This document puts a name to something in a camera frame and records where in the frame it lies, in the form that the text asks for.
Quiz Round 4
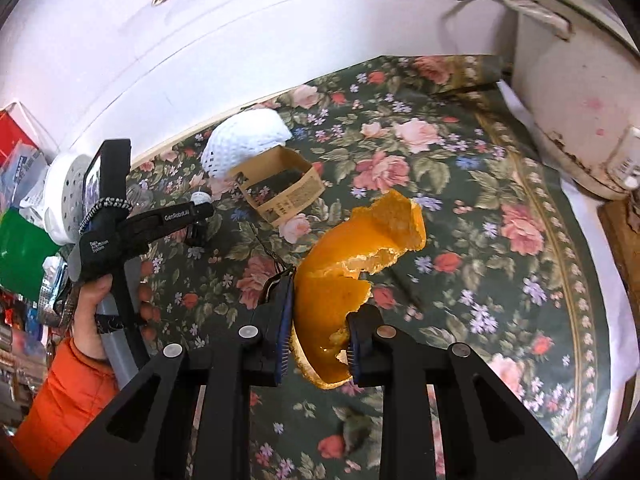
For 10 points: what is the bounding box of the brown cardboard sleeve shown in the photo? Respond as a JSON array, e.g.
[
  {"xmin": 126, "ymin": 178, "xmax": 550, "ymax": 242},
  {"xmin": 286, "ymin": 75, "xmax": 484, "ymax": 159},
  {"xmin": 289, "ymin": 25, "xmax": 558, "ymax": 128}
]
[{"xmin": 232, "ymin": 146, "xmax": 324, "ymax": 229}]

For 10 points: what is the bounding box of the white foam fruit net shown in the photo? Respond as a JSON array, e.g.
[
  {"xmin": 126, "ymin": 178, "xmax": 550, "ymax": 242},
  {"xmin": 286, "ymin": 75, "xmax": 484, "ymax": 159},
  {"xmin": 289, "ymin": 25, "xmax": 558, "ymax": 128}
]
[{"xmin": 200, "ymin": 109, "xmax": 294, "ymax": 181}]

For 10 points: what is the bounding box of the green box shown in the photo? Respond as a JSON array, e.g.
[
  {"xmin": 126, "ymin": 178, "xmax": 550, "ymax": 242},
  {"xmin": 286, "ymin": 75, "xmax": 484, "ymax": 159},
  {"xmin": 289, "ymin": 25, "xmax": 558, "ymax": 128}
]
[{"xmin": 0, "ymin": 207, "xmax": 62, "ymax": 302}]

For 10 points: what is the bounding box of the floral patterned cloth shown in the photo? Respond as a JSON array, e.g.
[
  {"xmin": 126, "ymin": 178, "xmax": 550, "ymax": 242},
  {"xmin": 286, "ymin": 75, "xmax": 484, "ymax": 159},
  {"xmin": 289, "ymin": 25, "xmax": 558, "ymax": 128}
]
[{"xmin": 127, "ymin": 55, "xmax": 613, "ymax": 480}]

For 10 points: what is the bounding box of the orange peel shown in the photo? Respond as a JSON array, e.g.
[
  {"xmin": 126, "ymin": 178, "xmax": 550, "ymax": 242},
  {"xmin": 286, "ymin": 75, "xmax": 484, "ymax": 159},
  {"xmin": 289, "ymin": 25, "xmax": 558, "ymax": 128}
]
[{"xmin": 292, "ymin": 191, "xmax": 427, "ymax": 391}]

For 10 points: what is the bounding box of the white perforated plastic lid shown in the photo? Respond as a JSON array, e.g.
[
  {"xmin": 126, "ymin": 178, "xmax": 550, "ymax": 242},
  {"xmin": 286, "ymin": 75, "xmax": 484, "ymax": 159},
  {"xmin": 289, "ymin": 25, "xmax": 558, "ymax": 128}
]
[{"xmin": 44, "ymin": 152, "xmax": 102, "ymax": 247}]

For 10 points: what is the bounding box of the wooden cutting board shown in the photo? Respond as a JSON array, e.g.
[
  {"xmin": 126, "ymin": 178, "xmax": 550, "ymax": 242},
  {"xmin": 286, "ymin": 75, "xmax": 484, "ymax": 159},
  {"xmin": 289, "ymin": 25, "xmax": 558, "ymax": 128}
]
[{"xmin": 597, "ymin": 200, "xmax": 640, "ymax": 313}]

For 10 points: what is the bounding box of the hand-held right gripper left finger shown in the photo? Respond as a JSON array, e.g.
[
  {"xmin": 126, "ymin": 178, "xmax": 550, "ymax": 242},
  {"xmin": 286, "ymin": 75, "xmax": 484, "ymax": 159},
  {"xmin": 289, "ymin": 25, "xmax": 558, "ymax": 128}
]
[{"xmin": 47, "ymin": 272, "xmax": 299, "ymax": 480}]

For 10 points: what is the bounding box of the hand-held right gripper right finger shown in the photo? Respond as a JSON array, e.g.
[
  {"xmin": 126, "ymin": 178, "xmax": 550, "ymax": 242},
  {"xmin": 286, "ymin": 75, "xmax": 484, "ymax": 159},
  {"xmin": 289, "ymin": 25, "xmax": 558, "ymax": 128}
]
[{"xmin": 345, "ymin": 305, "xmax": 592, "ymax": 480}]

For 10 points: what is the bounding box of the white rice cooker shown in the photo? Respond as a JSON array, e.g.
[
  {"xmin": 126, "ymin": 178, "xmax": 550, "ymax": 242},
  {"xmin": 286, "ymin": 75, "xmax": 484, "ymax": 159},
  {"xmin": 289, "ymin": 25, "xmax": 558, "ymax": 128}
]
[{"xmin": 510, "ymin": 0, "xmax": 640, "ymax": 202}]

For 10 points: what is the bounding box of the person's left hand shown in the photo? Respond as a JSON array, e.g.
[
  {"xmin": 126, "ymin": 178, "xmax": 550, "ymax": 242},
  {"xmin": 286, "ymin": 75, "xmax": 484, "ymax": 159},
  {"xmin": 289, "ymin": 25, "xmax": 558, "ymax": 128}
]
[{"xmin": 74, "ymin": 275, "xmax": 157, "ymax": 361}]

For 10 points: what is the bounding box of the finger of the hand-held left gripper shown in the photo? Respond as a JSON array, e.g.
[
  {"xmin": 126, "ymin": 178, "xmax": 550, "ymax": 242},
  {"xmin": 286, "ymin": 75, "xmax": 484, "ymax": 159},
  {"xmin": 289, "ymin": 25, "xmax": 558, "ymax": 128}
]
[{"xmin": 186, "ymin": 202, "xmax": 217, "ymax": 248}]

